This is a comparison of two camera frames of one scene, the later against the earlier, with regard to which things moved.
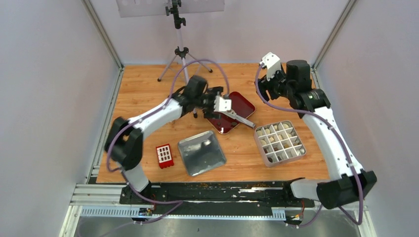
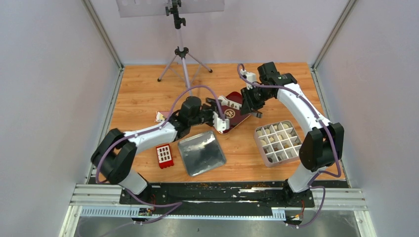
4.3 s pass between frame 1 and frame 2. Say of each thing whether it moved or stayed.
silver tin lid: stayed
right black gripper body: moved
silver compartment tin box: stayed
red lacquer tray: stayed
